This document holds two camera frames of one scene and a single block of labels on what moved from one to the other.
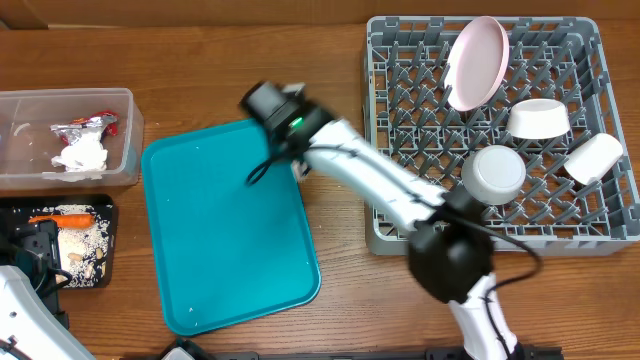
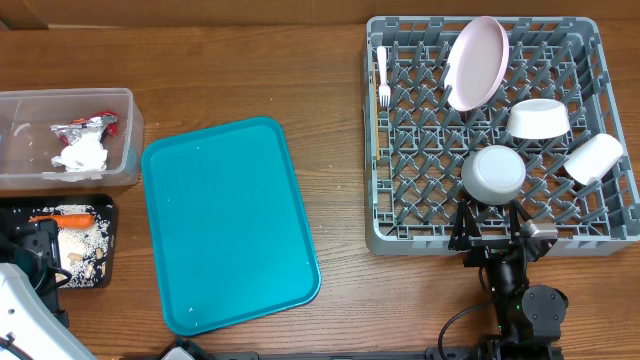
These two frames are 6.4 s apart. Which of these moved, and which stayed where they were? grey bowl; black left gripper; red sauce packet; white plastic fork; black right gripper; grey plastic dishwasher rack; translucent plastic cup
Moved: black right gripper; white plastic fork
Stayed: grey bowl; red sauce packet; grey plastic dishwasher rack; black left gripper; translucent plastic cup
